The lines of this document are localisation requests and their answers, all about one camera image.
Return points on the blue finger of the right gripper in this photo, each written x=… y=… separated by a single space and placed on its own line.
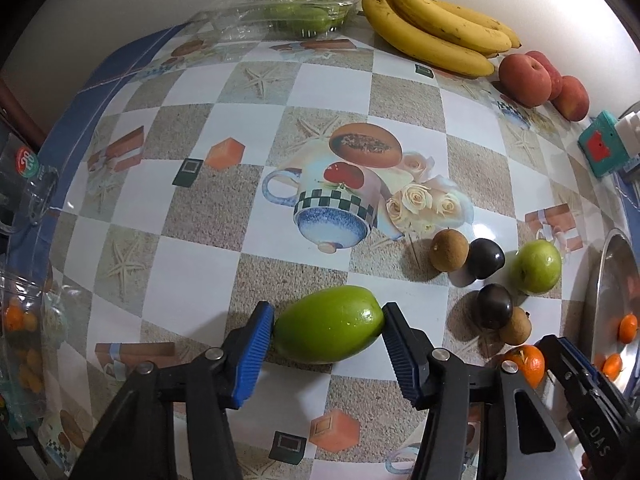
x=603 y=420

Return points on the teal plastic box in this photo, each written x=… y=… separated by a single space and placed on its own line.
x=609 y=142

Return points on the orange tangerine bowl bottom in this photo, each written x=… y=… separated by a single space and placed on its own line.
x=612 y=366

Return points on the clear plastic tray of limes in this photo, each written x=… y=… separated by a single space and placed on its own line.
x=249 y=20

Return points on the red apple middle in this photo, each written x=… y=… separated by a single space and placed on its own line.
x=554 y=74

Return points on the orange tangerine in bowl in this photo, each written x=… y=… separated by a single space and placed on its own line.
x=628 y=329

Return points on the stainless steel bowl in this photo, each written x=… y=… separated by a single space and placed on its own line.
x=612 y=293

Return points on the orange tangerine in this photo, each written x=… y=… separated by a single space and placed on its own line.
x=530 y=361
x=628 y=329

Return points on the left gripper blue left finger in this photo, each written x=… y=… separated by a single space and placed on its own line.
x=134 y=439

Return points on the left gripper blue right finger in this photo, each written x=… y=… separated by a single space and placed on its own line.
x=518 y=438

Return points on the yellow banana bunch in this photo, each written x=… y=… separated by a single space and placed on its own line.
x=441 y=34

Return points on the oval green mango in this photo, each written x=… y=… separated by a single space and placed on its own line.
x=328 y=326

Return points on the clear plastic fruit container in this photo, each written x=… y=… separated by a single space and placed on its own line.
x=22 y=319

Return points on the round green fruit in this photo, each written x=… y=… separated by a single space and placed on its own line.
x=536 y=267

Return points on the dark plum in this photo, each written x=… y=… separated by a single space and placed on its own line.
x=485 y=257
x=493 y=307

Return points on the patterned vinyl tablecloth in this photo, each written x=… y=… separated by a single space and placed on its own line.
x=198 y=177

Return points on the red apple right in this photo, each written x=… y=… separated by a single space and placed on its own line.
x=573 y=101

